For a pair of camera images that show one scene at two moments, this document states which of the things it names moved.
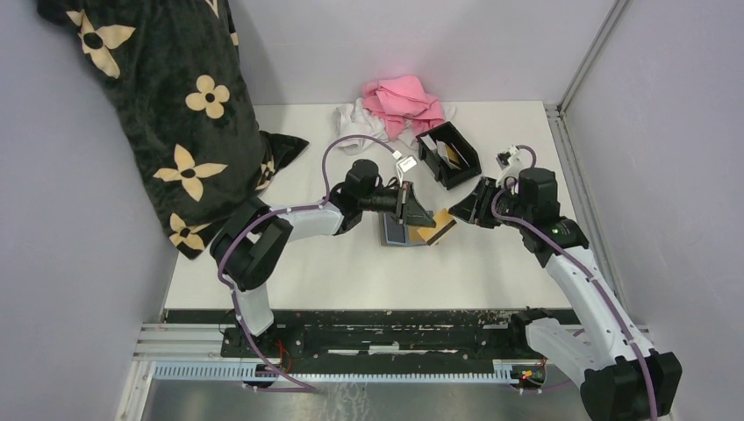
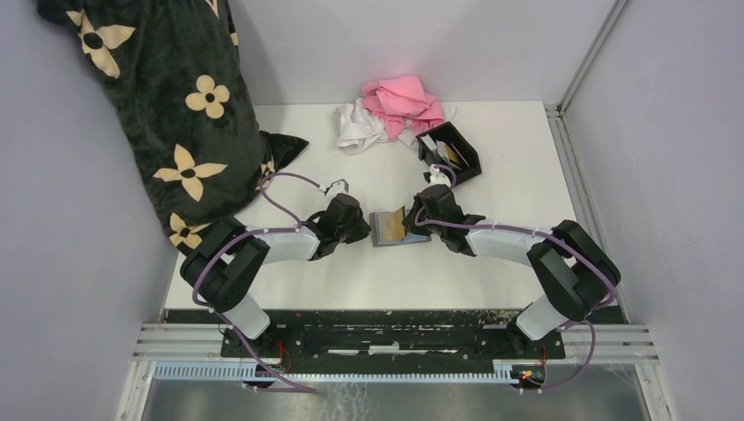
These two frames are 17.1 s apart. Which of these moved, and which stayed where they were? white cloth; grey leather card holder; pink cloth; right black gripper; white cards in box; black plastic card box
Moved: right black gripper; grey leather card holder
Stayed: white cards in box; white cloth; black plastic card box; pink cloth
